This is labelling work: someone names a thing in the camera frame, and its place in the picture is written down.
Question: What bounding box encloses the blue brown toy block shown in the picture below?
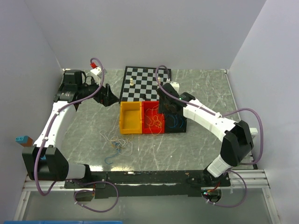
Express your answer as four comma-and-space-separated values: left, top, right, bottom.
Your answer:
15, 135, 33, 147

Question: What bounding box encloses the blue thin cable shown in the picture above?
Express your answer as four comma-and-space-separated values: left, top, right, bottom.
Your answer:
104, 140, 124, 164
166, 114, 184, 129

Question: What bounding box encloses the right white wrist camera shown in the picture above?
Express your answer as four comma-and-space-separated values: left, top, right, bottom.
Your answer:
170, 82, 180, 92

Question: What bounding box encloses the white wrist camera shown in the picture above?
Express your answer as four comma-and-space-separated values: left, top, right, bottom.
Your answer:
170, 82, 180, 92
90, 57, 106, 85

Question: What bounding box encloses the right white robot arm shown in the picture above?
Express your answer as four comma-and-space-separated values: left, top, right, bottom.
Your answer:
157, 83, 254, 186

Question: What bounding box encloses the yellow plastic bin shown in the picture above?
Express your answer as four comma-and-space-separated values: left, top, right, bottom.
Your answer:
119, 101, 142, 134

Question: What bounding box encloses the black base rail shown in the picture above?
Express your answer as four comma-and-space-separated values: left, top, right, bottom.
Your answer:
64, 170, 231, 199

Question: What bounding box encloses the black plastic bin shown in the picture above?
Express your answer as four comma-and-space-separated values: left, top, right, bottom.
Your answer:
164, 114, 187, 133

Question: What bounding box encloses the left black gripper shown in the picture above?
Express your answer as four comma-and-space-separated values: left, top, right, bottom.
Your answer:
78, 76, 119, 106

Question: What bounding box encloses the white tilted stand device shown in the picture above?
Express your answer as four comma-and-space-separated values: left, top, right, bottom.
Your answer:
249, 127, 259, 161

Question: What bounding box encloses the red plastic bin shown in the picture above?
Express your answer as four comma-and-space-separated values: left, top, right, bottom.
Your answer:
142, 101, 165, 135

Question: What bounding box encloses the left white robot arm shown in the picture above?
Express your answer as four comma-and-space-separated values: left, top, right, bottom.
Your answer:
22, 67, 119, 188

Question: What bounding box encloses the black white chessboard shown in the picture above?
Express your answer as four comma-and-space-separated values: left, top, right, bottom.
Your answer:
120, 66, 159, 102

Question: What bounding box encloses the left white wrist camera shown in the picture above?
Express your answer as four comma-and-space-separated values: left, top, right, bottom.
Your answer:
90, 57, 106, 85

